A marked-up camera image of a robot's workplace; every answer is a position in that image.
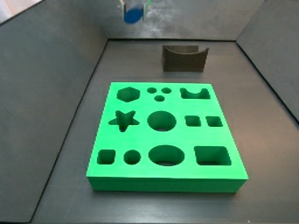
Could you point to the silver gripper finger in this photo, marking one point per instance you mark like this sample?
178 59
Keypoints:
123 5
146 8

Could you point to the blue oval cylinder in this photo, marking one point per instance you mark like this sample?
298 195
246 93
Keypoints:
134 13

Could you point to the dark curved fixture cradle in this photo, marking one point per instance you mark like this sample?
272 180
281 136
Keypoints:
184 58

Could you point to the green foam shape-sorter block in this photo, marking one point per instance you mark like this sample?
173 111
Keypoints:
165 141

